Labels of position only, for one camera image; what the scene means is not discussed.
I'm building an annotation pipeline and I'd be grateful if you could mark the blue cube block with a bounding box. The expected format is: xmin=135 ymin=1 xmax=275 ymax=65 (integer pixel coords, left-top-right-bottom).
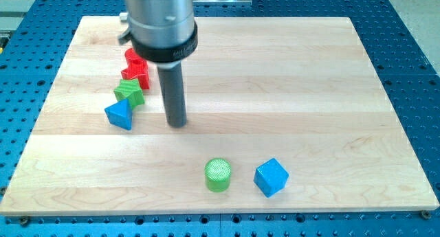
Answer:
xmin=254 ymin=158 xmax=289 ymax=198

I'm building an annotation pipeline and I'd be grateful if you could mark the blue triangle block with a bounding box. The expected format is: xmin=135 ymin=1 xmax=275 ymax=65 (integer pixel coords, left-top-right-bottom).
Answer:
xmin=104 ymin=99 xmax=132 ymax=130

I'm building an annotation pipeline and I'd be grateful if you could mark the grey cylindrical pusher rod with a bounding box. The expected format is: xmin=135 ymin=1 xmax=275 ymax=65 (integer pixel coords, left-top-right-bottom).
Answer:
xmin=157 ymin=62 xmax=186 ymax=128

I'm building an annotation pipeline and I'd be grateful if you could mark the green cylinder block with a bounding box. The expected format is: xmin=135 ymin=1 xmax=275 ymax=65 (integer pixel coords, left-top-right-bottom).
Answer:
xmin=204 ymin=158 xmax=232 ymax=192

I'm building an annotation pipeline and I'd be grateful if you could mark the red cylinder block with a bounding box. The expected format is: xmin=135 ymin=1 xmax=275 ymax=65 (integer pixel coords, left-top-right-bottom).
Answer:
xmin=124 ymin=47 xmax=146 ymax=67

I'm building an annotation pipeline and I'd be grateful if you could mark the red star block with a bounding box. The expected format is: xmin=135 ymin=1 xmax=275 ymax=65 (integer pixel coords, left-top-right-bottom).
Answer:
xmin=121 ymin=63 xmax=150 ymax=90

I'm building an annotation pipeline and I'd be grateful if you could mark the wooden board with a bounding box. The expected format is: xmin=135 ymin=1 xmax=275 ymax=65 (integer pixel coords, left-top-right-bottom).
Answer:
xmin=1 ymin=16 xmax=439 ymax=216

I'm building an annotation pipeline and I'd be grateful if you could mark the green star block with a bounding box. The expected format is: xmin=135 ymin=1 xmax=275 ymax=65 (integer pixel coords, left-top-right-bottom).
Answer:
xmin=113 ymin=79 xmax=145 ymax=109

